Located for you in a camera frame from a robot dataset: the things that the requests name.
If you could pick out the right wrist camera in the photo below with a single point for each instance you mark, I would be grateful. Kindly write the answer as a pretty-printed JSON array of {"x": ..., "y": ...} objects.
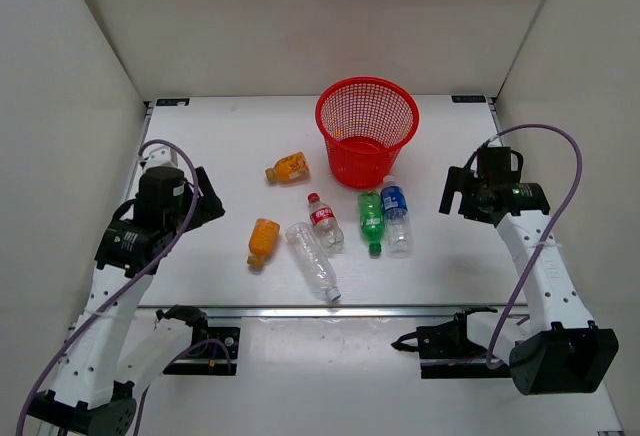
[{"x": 494, "y": 141}]

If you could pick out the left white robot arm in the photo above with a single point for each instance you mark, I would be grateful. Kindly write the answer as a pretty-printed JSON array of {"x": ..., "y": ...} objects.
[{"x": 90, "y": 387}]

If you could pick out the right black corner label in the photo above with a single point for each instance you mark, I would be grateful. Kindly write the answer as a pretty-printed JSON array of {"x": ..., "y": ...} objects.
[{"x": 468, "y": 99}]

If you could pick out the orange juice bottle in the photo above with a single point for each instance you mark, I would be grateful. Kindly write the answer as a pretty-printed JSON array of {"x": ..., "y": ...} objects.
[
  {"x": 262, "y": 243},
  {"x": 288, "y": 170}
]

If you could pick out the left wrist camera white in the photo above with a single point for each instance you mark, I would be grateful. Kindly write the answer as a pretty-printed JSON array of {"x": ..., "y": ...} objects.
[{"x": 161, "y": 156}]

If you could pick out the red plastic mesh bin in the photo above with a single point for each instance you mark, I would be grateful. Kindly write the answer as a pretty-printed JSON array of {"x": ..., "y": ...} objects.
[{"x": 365, "y": 123}]

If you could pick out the green soda bottle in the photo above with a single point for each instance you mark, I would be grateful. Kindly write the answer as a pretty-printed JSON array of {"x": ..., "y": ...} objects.
[{"x": 371, "y": 221}]

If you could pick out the aluminium table edge rail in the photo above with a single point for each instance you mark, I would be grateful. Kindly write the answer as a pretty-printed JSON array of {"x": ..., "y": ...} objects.
[{"x": 340, "y": 311}]

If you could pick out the clear crushed plastic bottle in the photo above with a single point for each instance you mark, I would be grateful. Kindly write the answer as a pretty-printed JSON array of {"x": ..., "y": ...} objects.
[{"x": 314, "y": 265}]

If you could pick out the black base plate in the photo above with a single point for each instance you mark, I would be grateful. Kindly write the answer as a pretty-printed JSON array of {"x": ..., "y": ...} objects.
[
  {"x": 216, "y": 353},
  {"x": 446, "y": 353}
]

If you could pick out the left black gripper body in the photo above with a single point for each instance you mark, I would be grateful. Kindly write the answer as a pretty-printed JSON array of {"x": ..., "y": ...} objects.
[{"x": 180, "y": 215}]

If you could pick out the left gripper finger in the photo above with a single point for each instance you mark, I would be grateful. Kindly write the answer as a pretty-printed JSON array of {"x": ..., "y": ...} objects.
[
  {"x": 207, "y": 210},
  {"x": 205, "y": 188}
]

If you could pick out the blue label water bottle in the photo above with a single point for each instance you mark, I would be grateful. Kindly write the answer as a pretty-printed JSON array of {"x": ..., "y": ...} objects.
[{"x": 395, "y": 212}]

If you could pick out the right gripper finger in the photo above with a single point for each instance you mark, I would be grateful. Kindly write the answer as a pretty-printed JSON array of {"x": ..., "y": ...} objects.
[
  {"x": 456, "y": 182},
  {"x": 467, "y": 205}
]

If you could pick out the left black corner label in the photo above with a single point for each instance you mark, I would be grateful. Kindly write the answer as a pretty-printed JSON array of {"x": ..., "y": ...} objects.
[{"x": 172, "y": 102}]

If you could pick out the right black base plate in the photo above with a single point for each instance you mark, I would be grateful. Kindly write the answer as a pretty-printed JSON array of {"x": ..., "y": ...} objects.
[{"x": 446, "y": 353}]

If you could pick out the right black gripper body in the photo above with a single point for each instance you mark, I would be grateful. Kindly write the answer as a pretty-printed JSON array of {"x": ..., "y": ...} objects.
[{"x": 476, "y": 186}]

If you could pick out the red label cola bottle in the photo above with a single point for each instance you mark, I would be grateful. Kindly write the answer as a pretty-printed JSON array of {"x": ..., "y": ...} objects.
[{"x": 325, "y": 225}]

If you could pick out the black corner label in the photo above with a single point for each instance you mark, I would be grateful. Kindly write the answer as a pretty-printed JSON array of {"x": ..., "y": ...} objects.
[
  {"x": 468, "y": 99},
  {"x": 172, "y": 102}
]

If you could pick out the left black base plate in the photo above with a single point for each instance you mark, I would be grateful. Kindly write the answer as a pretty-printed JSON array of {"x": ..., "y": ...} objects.
[{"x": 216, "y": 353}]

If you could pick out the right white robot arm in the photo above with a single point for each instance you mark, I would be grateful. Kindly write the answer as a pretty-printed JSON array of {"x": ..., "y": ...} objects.
[{"x": 559, "y": 349}]

